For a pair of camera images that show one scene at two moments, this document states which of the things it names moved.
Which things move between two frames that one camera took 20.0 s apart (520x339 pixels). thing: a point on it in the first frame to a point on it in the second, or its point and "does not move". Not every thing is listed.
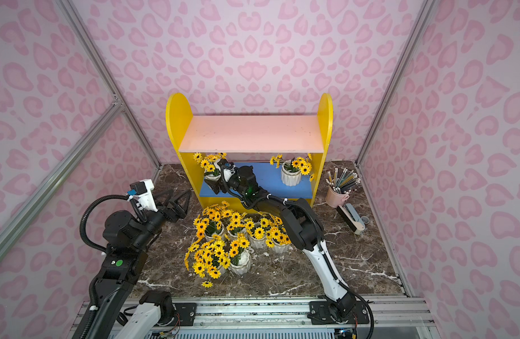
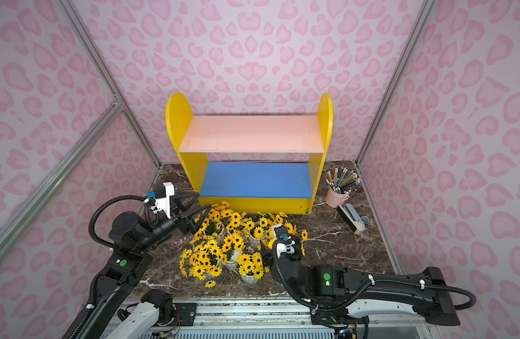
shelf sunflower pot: [292, 170] to [269, 236]
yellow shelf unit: [250, 163] does not move
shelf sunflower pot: [256, 234] does not move
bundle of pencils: [343, 181] does not move
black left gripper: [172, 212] to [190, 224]
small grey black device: [352, 217] does not move
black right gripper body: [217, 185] to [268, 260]
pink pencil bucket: [335, 199] does not move
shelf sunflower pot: [211, 173] to [251, 268]
